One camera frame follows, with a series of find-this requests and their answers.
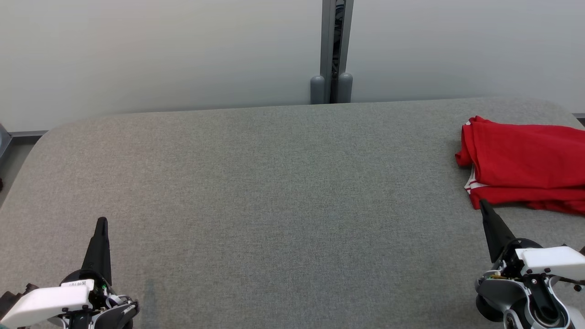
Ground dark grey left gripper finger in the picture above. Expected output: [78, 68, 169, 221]
[81, 217, 113, 287]

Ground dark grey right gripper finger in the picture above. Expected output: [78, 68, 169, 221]
[479, 199, 517, 264]

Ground grey metal partition post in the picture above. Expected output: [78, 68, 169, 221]
[310, 0, 355, 105]

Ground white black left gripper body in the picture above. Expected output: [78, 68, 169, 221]
[0, 269, 108, 329]

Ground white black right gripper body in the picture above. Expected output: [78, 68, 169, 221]
[484, 237, 585, 281]

